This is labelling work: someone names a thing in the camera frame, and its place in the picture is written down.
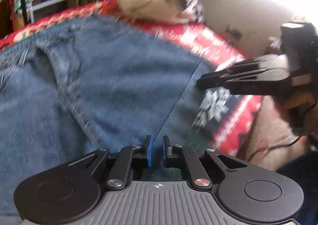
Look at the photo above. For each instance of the green cutting mat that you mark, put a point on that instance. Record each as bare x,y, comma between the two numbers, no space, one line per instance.
199,141

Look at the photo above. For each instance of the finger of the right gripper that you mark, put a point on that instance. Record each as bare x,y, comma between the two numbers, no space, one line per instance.
254,85
252,66

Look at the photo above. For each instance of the blue denim shorts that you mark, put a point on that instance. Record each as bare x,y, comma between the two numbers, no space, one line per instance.
85,84

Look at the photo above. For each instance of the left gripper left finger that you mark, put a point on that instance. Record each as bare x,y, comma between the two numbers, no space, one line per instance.
129,164

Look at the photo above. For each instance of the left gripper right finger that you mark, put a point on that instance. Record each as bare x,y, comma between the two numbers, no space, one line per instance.
185,159

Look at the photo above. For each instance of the red patterned tablecloth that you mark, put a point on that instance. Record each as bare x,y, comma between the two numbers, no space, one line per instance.
233,132

